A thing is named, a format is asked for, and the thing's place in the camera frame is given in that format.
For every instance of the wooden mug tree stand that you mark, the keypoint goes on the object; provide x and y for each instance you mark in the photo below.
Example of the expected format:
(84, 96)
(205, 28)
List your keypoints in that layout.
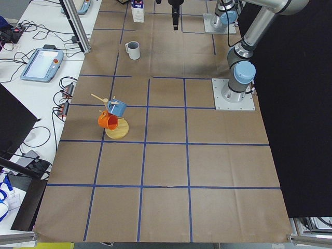
(123, 126)

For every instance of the teach pendant tablet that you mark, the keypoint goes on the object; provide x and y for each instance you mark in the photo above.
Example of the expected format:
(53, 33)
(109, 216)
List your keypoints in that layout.
(43, 65)

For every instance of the blue mug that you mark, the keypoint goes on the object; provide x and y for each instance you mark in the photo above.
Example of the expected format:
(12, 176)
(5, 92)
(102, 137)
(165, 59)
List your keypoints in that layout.
(116, 107)

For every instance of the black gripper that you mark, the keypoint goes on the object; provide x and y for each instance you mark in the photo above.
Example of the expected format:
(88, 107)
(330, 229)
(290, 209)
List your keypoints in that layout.
(174, 3)

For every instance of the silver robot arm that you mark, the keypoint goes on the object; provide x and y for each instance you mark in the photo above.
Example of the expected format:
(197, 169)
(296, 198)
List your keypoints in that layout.
(225, 12)
(242, 71)

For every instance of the usb hub box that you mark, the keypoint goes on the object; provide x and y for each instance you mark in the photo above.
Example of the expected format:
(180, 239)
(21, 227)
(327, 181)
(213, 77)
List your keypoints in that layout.
(68, 91)
(63, 110)

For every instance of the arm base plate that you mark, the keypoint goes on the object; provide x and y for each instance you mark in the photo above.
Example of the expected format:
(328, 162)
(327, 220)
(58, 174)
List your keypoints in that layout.
(214, 24)
(226, 99)

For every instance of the aluminium frame post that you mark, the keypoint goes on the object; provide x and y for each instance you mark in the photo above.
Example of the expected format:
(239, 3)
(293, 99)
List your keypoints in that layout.
(73, 18)

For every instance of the orange mug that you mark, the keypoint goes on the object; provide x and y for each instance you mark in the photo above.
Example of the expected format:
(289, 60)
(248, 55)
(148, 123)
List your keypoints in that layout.
(107, 120)

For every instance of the white mug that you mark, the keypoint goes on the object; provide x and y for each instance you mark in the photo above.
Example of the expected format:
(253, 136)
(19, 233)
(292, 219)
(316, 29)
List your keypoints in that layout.
(133, 50)

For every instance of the blue white milk carton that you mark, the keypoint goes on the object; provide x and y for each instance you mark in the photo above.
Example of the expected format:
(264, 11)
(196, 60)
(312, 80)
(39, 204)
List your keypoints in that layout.
(138, 12)

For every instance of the black monitor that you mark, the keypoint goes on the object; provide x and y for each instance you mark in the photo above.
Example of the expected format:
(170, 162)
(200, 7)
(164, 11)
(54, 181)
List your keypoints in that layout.
(16, 123)

